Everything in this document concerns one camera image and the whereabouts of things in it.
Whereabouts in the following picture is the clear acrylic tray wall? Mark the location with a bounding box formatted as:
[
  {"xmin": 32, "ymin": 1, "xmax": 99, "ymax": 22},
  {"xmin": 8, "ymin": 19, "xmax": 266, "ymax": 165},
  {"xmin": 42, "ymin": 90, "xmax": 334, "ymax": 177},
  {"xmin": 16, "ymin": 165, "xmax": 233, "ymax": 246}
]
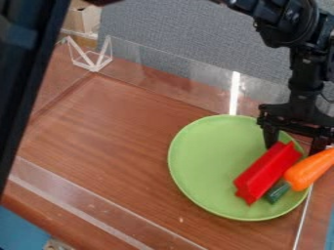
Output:
[{"xmin": 5, "ymin": 34, "xmax": 334, "ymax": 250}]

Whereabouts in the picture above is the green plastic plate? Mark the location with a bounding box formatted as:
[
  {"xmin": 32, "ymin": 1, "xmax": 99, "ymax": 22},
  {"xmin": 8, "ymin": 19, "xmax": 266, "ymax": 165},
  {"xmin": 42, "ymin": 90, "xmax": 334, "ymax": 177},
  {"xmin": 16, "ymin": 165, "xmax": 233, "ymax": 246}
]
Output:
[{"xmin": 167, "ymin": 114, "xmax": 307, "ymax": 222}]

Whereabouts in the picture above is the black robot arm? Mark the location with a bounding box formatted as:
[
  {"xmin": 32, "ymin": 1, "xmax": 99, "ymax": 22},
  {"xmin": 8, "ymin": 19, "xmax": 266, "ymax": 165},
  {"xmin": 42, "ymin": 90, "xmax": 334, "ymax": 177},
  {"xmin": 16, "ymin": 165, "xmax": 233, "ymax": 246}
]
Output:
[{"xmin": 0, "ymin": 0, "xmax": 334, "ymax": 196}]

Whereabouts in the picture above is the red plastic block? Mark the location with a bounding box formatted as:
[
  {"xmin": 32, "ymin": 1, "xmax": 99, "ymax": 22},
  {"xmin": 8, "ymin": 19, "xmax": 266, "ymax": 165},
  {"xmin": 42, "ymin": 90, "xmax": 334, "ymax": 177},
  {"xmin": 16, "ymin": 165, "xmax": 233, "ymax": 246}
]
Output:
[{"xmin": 234, "ymin": 142, "xmax": 303, "ymax": 205}]

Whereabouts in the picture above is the cardboard box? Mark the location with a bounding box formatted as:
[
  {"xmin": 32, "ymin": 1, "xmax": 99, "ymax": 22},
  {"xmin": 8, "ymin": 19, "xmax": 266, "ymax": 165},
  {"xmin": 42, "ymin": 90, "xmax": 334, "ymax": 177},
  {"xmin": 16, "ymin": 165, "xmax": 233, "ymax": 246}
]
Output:
[{"xmin": 62, "ymin": 0, "xmax": 102, "ymax": 36}]

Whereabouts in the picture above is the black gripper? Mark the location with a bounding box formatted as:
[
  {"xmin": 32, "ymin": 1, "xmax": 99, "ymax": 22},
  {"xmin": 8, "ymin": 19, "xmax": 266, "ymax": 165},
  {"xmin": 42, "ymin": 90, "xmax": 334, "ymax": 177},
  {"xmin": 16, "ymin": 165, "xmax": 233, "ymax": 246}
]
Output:
[{"xmin": 257, "ymin": 97, "xmax": 334, "ymax": 155}]

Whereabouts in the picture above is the orange toy carrot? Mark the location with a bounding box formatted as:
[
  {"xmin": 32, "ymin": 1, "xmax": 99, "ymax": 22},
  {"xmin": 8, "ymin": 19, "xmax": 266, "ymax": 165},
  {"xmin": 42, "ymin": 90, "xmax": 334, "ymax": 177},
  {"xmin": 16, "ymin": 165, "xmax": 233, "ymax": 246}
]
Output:
[{"xmin": 263, "ymin": 147, "xmax": 334, "ymax": 205}]

